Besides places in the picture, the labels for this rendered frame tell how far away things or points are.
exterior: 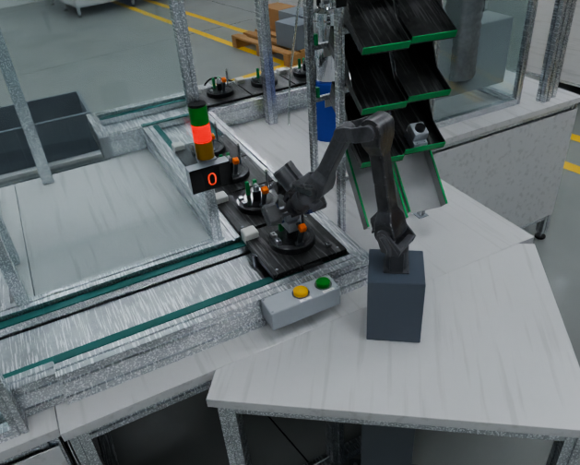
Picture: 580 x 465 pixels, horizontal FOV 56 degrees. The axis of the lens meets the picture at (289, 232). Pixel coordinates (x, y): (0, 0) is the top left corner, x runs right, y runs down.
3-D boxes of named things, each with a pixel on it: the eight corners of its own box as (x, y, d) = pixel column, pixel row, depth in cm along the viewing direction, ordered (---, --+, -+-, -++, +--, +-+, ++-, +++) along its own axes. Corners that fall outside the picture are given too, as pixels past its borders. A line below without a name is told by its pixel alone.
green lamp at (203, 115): (211, 124, 146) (208, 106, 143) (194, 128, 144) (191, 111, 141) (206, 117, 149) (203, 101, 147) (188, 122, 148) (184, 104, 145)
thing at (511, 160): (548, 237, 320) (583, 96, 271) (391, 304, 282) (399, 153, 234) (467, 188, 371) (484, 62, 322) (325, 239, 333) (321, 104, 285)
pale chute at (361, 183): (403, 220, 168) (408, 217, 164) (363, 230, 166) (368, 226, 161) (377, 137, 173) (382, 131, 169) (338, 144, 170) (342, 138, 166)
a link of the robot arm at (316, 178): (394, 119, 123) (357, 92, 125) (376, 133, 118) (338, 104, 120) (346, 203, 144) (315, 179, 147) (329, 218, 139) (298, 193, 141)
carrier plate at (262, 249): (347, 254, 163) (347, 248, 161) (274, 280, 154) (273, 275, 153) (308, 217, 181) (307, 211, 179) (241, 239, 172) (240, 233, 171)
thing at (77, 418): (532, 244, 180) (534, 236, 179) (64, 442, 129) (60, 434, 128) (320, 110, 286) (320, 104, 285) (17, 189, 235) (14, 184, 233)
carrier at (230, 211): (305, 214, 182) (303, 182, 175) (239, 237, 174) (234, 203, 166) (274, 184, 200) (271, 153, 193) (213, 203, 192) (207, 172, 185)
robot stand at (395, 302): (420, 343, 144) (425, 284, 132) (366, 339, 146) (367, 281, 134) (418, 306, 155) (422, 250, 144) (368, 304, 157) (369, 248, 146)
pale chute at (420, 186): (442, 207, 174) (447, 203, 169) (404, 215, 171) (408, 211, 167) (416, 125, 178) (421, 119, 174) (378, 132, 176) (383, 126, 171)
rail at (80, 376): (372, 282, 165) (372, 254, 159) (68, 404, 135) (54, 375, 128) (361, 273, 169) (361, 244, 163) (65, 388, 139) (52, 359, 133)
